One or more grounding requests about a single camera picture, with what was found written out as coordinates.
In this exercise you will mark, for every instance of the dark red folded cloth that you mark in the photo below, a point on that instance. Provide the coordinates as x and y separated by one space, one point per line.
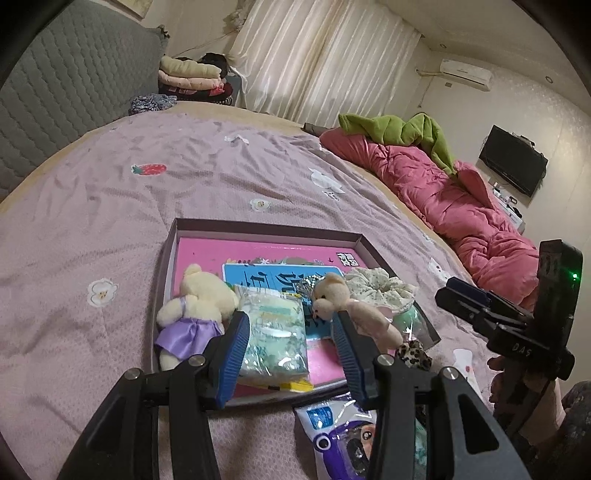
212 94

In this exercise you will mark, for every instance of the teddy bear in purple dress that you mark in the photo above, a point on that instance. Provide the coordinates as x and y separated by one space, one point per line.
203 295

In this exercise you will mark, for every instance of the person's right forearm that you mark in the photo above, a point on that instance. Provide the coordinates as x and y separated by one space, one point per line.
572 438

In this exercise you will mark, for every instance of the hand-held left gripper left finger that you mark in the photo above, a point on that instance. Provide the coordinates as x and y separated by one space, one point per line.
233 362

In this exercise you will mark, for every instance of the green blanket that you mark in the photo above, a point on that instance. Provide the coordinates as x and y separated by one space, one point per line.
397 131

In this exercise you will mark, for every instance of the purple and white packet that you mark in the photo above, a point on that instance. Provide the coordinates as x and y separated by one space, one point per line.
332 429

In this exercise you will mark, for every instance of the beige folded blanket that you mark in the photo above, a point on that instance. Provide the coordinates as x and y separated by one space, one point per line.
189 68

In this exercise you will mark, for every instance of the shallow brown cardboard box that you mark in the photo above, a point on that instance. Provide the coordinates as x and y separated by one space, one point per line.
161 286

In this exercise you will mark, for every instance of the yellow and white tissue packet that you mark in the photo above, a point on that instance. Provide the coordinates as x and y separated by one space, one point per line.
272 332

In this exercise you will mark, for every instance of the leopard print scrunchie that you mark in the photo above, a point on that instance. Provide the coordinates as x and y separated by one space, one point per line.
414 354

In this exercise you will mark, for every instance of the white air conditioner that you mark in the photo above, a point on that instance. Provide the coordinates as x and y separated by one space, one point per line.
466 71

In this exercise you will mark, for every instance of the teddy bear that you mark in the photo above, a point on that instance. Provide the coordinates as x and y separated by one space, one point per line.
332 293
203 295

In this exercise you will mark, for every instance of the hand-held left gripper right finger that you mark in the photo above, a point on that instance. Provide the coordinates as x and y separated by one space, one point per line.
353 367

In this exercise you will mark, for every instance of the person's right hand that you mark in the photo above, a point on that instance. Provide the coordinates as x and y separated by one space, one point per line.
545 410

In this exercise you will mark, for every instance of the white floral scrunchie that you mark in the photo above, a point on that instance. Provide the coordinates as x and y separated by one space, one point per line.
378 286

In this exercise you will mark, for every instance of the white wall shelf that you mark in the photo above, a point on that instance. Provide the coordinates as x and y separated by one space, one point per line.
510 207

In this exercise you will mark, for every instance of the grey quilted headboard cover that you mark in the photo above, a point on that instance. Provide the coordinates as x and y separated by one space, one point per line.
74 83

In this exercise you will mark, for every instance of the black wall television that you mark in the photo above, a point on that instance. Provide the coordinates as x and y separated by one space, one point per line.
512 161

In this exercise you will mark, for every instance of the pink and blue book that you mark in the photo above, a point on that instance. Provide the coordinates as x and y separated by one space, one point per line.
207 251

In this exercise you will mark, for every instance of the blue knitted cloth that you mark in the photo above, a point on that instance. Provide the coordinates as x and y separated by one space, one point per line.
152 104

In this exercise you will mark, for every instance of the pink quilt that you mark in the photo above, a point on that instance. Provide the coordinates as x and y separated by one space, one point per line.
415 184

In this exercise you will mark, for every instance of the pink folded blanket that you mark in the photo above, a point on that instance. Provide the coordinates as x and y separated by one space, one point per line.
189 83

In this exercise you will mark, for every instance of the white curtain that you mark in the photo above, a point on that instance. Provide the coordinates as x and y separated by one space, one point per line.
323 60

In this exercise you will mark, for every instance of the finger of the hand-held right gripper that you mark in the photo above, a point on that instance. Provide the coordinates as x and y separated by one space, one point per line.
466 287
461 308

